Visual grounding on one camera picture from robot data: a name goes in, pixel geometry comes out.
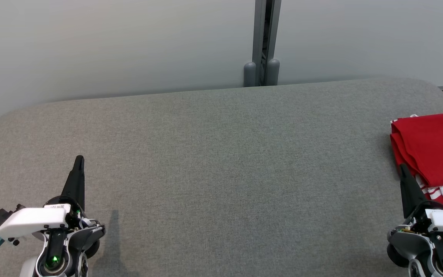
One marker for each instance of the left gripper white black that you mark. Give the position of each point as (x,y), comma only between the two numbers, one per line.
(33,220)

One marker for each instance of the red basketball jersey number 23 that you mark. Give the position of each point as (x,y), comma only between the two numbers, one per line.
(437,146)

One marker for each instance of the grey partition post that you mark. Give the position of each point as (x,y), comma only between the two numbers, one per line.
(259,38)

